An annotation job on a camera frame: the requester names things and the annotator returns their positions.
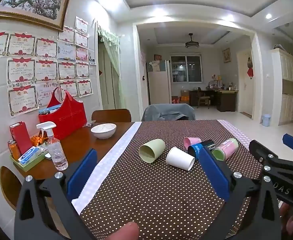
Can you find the orange snack packet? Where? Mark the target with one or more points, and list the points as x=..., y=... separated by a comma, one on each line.
x=38, y=140

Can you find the red box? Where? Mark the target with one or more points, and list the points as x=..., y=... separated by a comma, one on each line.
x=21, y=137

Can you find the brown polka dot tablecloth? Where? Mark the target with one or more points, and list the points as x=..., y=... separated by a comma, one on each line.
x=149, y=192

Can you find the clear spray bottle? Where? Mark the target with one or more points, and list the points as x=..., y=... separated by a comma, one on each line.
x=56, y=152

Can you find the pale blue trash bin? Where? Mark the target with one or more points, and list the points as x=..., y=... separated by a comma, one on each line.
x=266, y=120

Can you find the white paper cup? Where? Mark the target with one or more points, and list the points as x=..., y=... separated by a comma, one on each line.
x=180, y=158

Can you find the round ceiling lamp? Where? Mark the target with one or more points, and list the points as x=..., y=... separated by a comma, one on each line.
x=192, y=44

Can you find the small framed picture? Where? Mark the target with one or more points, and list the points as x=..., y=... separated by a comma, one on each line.
x=226, y=55

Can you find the green tray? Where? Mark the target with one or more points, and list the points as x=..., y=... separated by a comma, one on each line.
x=31, y=163

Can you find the dark wooden desk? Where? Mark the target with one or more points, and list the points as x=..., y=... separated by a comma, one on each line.
x=226, y=100

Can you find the wall of award certificates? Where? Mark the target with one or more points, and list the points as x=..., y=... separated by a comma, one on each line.
x=24, y=72

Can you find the wooden desk chair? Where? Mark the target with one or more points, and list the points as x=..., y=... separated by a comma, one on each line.
x=202, y=98

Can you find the green door curtain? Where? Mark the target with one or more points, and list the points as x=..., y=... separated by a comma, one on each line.
x=112, y=62

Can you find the grey jacket on chair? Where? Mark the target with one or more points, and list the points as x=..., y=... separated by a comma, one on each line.
x=159, y=111

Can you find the person's right hand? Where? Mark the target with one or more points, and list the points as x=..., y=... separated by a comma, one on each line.
x=290, y=226

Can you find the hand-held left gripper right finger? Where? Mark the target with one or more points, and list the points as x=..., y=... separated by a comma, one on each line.
x=214, y=175

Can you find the orange can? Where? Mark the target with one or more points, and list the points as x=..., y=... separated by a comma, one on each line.
x=13, y=150

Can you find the white cabinet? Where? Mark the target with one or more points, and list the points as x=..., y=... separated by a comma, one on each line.
x=289, y=87

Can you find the green and pink cup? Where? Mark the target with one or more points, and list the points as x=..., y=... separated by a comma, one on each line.
x=225, y=148

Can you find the blue and black cup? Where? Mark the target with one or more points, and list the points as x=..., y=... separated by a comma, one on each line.
x=196, y=150

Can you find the blue packet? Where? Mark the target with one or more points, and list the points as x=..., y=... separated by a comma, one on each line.
x=47, y=110

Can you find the pale green cup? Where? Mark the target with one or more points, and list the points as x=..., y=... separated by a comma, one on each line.
x=151, y=152

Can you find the person's left hand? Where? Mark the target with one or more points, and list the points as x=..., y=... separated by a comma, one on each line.
x=122, y=232

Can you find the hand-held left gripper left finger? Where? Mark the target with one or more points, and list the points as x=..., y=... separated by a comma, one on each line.
x=82, y=173

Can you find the white bowl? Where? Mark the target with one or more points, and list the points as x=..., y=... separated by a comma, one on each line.
x=103, y=130

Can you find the framed blossom painting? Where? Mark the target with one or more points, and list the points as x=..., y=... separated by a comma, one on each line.
x=34, y=0

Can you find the red door ornament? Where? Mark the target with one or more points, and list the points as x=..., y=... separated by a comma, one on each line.
x=250, y=70

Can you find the cardboard boxes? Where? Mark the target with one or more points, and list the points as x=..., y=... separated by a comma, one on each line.
x=182, y=96

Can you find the white refrigerator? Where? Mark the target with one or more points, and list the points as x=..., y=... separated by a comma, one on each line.
x=159, y=85

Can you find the white door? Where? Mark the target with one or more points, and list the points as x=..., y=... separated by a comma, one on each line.
x=244, y=92

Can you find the window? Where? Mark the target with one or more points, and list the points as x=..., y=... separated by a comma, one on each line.
x=186, y=67

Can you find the blue and white box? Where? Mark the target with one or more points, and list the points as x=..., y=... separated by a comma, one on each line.
x=29, y=155

